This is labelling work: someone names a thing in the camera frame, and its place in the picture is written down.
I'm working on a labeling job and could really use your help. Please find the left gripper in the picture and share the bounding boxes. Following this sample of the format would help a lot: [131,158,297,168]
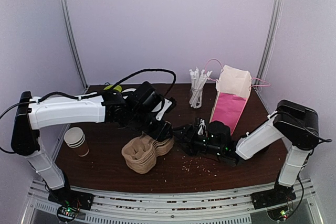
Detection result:
[129,108,173,142]

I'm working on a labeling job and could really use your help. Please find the cardboard cup carrier stack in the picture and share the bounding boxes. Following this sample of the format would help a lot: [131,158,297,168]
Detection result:
[121,133,175,174]

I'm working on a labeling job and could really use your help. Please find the pink paper bag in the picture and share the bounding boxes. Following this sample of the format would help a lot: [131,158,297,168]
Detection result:
[205,59,271,137]

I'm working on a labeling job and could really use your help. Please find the stack of paper cups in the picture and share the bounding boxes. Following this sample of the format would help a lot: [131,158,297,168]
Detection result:
[64,127,89,157]

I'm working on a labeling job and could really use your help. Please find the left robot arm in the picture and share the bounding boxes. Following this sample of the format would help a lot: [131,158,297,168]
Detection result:
[11,81,176,205]

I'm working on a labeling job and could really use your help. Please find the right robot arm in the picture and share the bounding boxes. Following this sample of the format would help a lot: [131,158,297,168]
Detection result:
[173,100,321,204]

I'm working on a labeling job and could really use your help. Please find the white and orange bowl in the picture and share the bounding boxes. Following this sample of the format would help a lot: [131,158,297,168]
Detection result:
[121,88,136,96]

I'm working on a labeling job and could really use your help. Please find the glass with wrapped straws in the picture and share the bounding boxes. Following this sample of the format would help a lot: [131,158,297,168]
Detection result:
[189,67,212,109]

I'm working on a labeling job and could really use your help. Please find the green bowl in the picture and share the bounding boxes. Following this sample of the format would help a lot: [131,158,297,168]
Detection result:
[103,85,122,92]

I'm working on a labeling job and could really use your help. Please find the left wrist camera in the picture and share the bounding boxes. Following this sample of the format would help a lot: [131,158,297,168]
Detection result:
[152,97,176,121]

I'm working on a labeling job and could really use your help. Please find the front aluminium rail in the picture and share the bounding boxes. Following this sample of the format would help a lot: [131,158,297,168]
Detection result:
[19,179,326,223]

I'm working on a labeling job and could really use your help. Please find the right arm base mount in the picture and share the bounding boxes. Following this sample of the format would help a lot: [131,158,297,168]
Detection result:
[251,185,296,209]

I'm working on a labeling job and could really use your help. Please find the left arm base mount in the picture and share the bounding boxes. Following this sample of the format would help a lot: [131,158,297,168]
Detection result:
[48,187,94,210]

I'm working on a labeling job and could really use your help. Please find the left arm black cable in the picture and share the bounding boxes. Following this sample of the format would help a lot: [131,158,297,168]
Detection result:
[0,68,177,154]

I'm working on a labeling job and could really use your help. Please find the left aluminium frame post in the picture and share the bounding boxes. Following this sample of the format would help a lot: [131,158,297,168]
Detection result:
[60,0,88,90]

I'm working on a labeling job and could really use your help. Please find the aluminium frame post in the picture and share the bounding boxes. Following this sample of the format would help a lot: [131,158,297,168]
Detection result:
[60,0,88,90]
[255,0,284,90]

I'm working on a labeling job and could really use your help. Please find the right aluminium frame post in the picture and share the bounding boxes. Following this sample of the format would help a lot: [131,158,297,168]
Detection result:
[255,0,284,90]

